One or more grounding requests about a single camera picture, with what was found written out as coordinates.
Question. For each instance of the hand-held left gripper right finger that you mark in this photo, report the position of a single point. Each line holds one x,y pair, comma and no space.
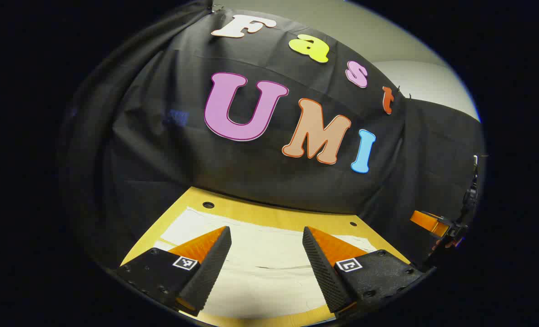
324,268

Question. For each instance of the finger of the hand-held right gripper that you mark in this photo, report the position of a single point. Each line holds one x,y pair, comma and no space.
426,221

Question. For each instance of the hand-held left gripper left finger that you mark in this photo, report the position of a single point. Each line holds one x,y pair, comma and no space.
212,265

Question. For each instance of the white jeans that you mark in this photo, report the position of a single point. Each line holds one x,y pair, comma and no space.
265,256

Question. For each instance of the black backdrop cloth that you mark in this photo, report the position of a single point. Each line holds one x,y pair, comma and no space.
160,154

